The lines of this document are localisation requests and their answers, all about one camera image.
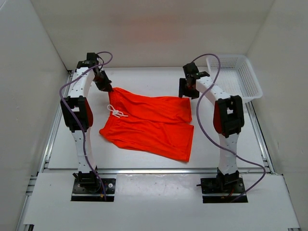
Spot aluminium table rail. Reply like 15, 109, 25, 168
98, 168, 217, 174

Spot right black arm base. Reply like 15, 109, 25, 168
196, 169, 248, 204

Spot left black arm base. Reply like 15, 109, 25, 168
71, 172, 116, 202

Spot orange shorts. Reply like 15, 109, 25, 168
99, 88, 194, 163

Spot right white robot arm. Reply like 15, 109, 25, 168
179, 62, 244, 193

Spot white plastic basket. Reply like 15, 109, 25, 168
206, 54, 263, 103

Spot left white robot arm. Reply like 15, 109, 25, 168
59, 51, 113, 193

